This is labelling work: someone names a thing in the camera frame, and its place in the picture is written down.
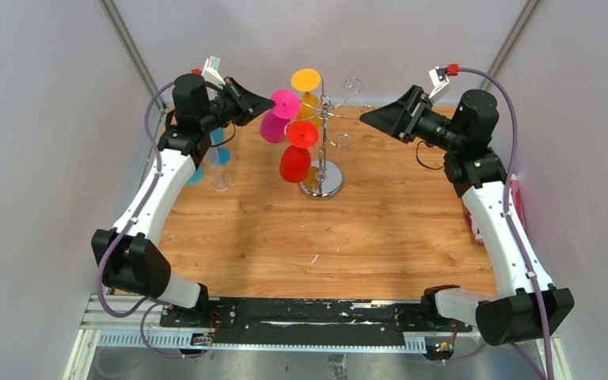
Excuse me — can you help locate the yellow wine glass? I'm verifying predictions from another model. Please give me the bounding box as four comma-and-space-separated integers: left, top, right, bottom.
291, 68, 322, 128

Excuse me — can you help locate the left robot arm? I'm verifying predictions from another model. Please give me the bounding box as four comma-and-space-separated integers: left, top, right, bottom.
91, 73, 276, 327

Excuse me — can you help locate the chrome wine glass rack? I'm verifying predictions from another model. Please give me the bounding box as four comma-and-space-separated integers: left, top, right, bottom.
298, 78, 363, 200

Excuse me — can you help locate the blue wine glass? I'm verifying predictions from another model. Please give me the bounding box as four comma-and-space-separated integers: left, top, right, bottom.
207, 128, 231, 165
186, 168, 204, 185

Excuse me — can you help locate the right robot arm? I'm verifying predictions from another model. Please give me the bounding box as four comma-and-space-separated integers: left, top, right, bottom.
359, 85, 574, 346

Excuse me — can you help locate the pink wine glass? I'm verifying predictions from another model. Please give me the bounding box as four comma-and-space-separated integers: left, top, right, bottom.
260, 89, 302, 144

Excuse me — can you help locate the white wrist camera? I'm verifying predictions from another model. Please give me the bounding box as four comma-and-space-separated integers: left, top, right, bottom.
428, 66, 450, 104
201, 55, 226, 89

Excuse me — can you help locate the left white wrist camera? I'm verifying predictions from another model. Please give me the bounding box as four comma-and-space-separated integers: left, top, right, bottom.
201, 55, 226, 89

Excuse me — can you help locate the blue wine glass front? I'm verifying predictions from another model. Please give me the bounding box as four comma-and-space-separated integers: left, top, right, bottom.
186, 168, 204, 185

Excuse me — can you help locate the clear wine glass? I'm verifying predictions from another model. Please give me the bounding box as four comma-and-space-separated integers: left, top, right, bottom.
208, 160, 232, 192

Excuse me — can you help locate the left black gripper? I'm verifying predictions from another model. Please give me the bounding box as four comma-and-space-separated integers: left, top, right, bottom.
199, 78, 275, 133

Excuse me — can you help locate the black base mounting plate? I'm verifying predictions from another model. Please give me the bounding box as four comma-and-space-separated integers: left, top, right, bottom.
159, 297, 473, 349

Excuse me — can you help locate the aluminium frame rail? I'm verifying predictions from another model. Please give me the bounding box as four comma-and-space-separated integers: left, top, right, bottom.
81, 295, 482, 357

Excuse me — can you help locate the red wine glass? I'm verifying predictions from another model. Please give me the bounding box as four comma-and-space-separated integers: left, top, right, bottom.
279, 120, 320, 183

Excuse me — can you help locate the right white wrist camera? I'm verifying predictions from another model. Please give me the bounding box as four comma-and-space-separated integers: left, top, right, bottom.
428, 66, 450, 104

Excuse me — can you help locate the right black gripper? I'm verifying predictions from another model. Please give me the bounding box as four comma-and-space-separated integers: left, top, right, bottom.
359, 85, 463, 153

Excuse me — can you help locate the pink camouflage cloth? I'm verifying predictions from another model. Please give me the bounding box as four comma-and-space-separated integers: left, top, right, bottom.
462, 174, 526, 245

